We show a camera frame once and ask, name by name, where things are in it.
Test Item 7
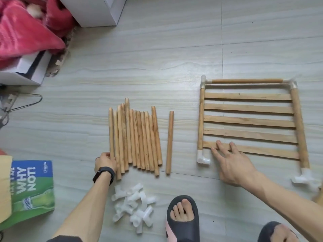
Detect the flat white box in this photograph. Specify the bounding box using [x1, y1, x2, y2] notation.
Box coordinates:
[0, 50, 52, 86]

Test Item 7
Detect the black smartwatch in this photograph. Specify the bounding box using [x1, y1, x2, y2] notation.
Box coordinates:
[92, 167, 116, 186]

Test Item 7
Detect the slatted wooden shelf panel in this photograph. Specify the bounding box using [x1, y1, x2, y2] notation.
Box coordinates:
[313, 186, 323, 206]
[197, 87, 310, 169]

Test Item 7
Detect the green cardboard box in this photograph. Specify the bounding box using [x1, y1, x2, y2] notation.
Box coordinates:
[0, 156, 55, 231]

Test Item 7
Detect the red fleece blanket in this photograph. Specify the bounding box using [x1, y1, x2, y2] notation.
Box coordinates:
[0, 0, 76, 69]

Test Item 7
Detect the pile of wooden dowels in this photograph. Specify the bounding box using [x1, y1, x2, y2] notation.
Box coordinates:
[108, 97, 163, 180]

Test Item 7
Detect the person's right hand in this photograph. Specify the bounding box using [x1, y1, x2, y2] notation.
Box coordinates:
[211, 140, 258, 187]

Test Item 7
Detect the person's left hand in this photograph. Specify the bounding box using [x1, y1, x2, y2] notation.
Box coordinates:
[94, 152, 118, 175]

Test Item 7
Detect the wire clothes hanger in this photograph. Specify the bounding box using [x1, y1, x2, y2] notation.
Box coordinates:
[0, 92, 43, 126]

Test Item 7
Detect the person's black sandal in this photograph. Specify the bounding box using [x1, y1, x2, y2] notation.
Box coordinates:
[257, 221, 301, 242]
[166, 195, 201, 242]

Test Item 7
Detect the pile of white connectors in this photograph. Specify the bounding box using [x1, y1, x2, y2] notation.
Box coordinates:
[111, 183, 158, 234]

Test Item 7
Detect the single wooden stick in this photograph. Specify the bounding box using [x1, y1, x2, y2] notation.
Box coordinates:
[166, 110, 175, 175]
[207, 78, 286, 85]

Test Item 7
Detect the white box cabinet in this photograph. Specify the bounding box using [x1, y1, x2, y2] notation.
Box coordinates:
[58, 0, 128, 27]

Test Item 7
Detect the person's left forearm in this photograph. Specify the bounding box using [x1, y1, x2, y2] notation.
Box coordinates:
[50, 171, 112, 242]

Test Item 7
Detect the person's right forearm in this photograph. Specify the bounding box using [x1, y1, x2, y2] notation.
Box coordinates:
[242, 171, 323, 242]

